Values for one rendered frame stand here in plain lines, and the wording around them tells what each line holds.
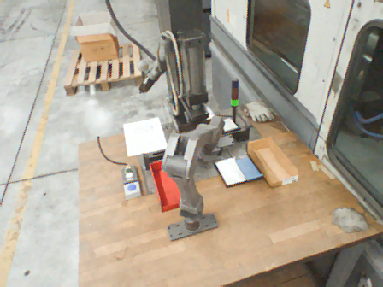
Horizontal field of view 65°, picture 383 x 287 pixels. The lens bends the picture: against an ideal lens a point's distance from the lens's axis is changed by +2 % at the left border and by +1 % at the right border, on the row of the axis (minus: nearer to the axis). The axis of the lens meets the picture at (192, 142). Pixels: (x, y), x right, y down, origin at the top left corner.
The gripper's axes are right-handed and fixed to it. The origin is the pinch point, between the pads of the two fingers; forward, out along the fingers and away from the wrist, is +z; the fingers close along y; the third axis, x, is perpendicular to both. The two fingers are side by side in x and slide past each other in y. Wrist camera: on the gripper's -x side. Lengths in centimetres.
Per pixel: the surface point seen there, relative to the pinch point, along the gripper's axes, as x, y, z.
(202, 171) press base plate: 0.5, -4.7, 9.5
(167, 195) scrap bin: 20.0, -12.0, 5.3
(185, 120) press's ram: 4.8, 16.1, -5.9
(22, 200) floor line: 123, 42, 148
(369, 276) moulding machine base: -57, -69, 8
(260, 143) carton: -31.3, 0.7, 6.4
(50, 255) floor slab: 98, -12, 114
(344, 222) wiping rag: -40, -44, -18
